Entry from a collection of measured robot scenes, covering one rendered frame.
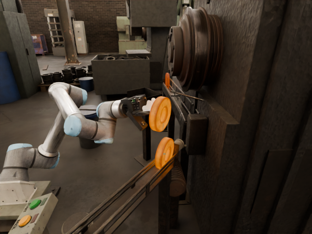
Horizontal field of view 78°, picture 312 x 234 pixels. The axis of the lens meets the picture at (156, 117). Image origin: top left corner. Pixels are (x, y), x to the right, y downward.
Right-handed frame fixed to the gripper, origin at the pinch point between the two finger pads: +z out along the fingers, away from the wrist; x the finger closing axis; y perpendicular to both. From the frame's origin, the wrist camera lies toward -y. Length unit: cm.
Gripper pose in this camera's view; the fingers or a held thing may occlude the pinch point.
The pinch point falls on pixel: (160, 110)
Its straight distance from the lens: 83.8
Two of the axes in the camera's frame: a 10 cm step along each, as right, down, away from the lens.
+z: 8.2, -0.4, -5.7
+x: 5.2, -3.6, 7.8
